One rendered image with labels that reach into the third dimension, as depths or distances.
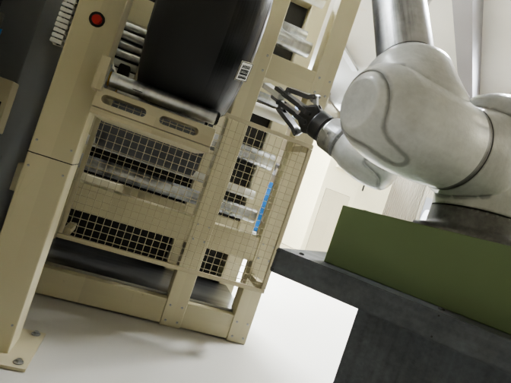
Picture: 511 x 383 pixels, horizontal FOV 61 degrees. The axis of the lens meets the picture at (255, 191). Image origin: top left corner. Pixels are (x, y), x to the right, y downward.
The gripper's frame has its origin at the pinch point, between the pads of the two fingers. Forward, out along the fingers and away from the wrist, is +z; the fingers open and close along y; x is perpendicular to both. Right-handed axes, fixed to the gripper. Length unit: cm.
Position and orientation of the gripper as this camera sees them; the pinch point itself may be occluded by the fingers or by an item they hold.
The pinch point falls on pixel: (274, 91)
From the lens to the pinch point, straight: 125.5
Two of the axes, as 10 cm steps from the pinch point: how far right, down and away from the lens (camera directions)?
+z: -6.5, -6.1, 4.5
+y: -4.0, 7.8, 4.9
